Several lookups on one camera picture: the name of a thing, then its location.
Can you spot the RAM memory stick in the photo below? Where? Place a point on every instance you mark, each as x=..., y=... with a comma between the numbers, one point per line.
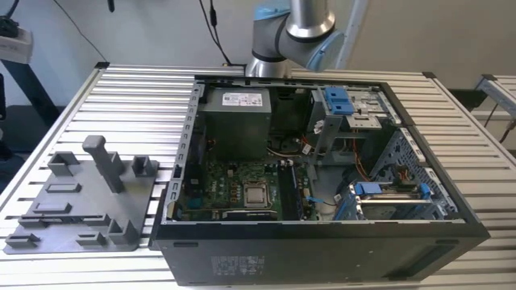
x=298, y=196
x=61, y=217

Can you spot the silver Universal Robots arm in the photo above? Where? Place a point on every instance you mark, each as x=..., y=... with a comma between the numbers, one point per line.
x=310, y=18

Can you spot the black table corner cap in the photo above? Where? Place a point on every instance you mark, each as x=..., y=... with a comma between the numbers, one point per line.
x=430, y=75
x=102, y=64

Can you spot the small black hanging object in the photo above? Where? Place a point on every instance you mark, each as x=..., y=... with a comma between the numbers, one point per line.
x=111, y=5

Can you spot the grey plastic parts rack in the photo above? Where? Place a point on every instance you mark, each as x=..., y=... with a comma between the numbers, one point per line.
x=93, y=211

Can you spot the grey power supply unit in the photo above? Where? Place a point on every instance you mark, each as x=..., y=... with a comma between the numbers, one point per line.
x=234, y=133

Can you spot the green motherboard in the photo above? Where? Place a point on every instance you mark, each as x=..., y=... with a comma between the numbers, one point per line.
x=218, y=187

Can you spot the black CPU socket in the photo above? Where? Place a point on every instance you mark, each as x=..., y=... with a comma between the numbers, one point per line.
x=255, y=182

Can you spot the silver CPU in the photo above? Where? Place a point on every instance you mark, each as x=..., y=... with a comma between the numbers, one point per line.
x=258, y=195

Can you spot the black graphics card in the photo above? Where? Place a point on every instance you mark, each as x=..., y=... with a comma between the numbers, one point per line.
x=250, y=214

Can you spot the grey metal drive cage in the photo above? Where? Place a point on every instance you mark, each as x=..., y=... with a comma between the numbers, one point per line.
x=363, y=121

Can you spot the black open PC case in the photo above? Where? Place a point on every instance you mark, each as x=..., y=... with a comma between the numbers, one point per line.
x=323, y=256

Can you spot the hard disk in blue carrier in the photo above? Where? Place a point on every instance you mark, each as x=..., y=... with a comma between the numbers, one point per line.
x=369, y=188

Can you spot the black box beside table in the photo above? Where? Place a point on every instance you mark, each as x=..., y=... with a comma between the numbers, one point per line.
x=467, y=98

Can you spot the neighbouring metal slat table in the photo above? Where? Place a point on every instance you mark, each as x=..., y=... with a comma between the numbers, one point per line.
x=501, y=90

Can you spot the black slanted frame bar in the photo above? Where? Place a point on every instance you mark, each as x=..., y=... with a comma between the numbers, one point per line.
x=33, y=87

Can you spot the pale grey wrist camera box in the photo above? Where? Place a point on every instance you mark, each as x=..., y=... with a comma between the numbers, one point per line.
x=18, y=49

